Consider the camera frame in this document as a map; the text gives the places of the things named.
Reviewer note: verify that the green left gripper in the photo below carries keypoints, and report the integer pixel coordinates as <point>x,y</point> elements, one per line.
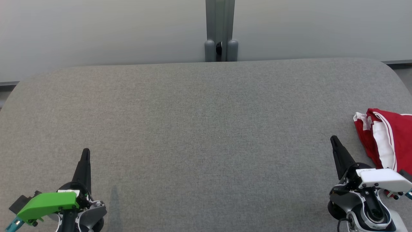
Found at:
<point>48,203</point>

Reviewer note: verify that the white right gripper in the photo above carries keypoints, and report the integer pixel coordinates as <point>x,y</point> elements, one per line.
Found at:
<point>383,180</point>

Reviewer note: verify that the red and white jersey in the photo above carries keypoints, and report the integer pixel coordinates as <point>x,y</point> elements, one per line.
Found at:
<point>402,138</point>

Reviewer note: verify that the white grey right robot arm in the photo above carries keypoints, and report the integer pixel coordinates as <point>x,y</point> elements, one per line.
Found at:
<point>370,209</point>

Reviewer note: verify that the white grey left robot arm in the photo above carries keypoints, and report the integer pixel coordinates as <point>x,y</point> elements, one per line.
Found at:
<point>90,216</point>

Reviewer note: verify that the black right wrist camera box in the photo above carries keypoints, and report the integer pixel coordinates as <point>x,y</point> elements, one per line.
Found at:
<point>407,175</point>

